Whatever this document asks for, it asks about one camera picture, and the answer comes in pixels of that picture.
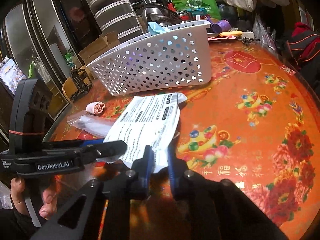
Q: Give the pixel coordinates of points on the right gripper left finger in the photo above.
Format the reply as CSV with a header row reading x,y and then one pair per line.
x,y
101,209

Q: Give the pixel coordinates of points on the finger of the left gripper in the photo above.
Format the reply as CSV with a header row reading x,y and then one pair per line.
x,y
50,145
98,150

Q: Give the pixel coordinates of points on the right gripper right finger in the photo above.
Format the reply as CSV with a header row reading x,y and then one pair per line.
x,y
217,209

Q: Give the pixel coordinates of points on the clear plastic bag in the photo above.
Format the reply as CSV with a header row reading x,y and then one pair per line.
x,y
92,124

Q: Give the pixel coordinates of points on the pink towel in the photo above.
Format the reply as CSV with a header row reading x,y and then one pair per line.
x,y
95,108

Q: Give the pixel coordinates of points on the white printed plastic package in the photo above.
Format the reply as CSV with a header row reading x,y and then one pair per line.
x,y
147,121

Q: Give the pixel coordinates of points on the light blue mask pack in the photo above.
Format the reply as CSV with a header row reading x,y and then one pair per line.
x,y
154,28

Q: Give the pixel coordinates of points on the person's left hand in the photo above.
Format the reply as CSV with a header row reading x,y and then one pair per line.
x,y
28,204

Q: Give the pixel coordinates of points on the yellow wooden chair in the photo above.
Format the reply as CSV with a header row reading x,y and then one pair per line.
x,y
69,88

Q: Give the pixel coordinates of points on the black folding phone stand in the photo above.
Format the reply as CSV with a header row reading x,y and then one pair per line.
x,y
82,82

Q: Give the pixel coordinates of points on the red floral tablecloth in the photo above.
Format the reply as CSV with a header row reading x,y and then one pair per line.
x,y
253,123

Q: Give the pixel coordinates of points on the open cardboard box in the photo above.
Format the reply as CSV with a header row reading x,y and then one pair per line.
x,y
101,45

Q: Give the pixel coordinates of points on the dark glass door cabinet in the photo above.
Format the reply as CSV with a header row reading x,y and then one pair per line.
x,y
42,38

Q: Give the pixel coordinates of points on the white perforated plastic basket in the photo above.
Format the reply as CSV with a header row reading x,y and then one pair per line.
x,y
178,57

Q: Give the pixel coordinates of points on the stacked mesh food cover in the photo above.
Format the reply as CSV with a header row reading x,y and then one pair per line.
x,y
116,16

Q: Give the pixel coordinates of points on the stainless steel gourd kettle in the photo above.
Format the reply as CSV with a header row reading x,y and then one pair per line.
x,y
157,12

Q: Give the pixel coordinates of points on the purple plastic cup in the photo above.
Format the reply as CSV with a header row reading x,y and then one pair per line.
x,y
221,26

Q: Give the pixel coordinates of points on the red black striped jacket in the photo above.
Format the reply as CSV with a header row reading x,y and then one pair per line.
x,y
303,48

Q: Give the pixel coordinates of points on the green shopping bag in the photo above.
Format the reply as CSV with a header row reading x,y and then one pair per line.
x,y
207,7

